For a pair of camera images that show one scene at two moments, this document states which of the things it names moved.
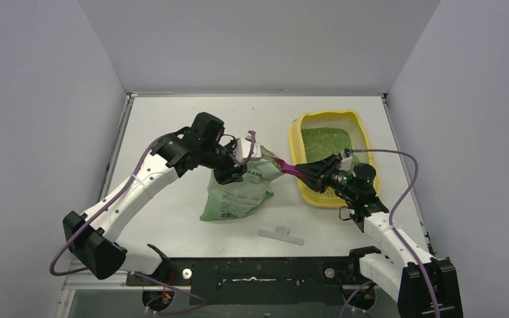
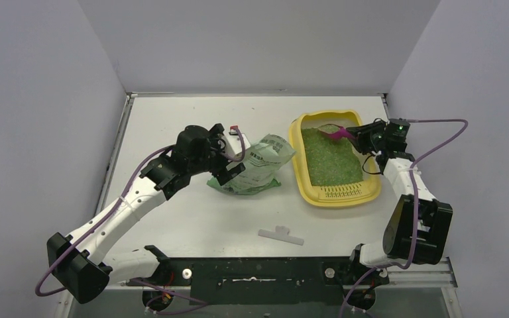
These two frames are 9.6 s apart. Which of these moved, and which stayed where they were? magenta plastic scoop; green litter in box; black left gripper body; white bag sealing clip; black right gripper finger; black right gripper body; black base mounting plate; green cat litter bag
Moved: black right gripper body; black right gripper finger; green cat litter bag; magenta plastic scoop
Stayed: white bag sealing clip; black left gripper body; black base mounting plate; green litter in box
